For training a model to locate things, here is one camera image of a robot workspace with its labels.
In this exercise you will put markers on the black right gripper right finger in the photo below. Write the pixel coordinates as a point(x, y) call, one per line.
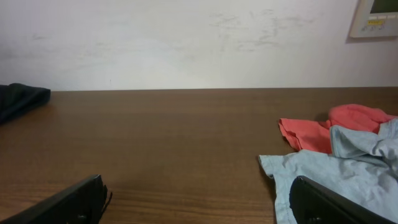
point(313, 203)

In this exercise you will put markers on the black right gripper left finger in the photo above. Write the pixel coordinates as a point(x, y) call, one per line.
point(82, 203)

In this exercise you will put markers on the dark green t-shirt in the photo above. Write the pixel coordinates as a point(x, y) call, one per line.
point(18, 99)

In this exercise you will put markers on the light blue-grey t-shirt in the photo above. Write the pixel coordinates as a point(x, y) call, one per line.
point(362, 167)

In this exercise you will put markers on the red garment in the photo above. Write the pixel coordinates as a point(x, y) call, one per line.
point(315, 135)

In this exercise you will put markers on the white wall control panel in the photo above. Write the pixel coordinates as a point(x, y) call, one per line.
point(374, 18)

